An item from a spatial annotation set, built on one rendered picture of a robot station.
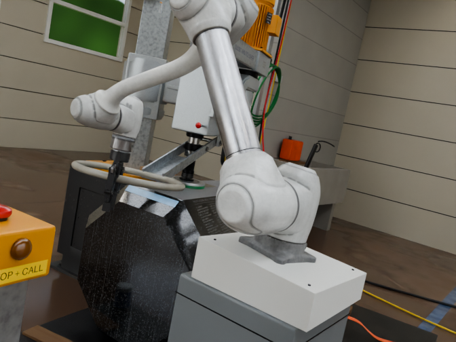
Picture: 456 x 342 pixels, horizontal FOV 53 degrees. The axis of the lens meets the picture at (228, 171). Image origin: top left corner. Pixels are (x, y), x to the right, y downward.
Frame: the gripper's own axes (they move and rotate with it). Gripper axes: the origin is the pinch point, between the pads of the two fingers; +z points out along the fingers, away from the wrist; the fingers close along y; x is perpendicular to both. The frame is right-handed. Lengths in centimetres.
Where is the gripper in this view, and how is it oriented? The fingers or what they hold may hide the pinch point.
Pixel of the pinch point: (109, 202)
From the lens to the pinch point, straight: 183.7
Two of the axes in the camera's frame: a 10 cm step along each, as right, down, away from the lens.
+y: 0.5, -0.4, 10.0
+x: -9.7, -2.3, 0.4
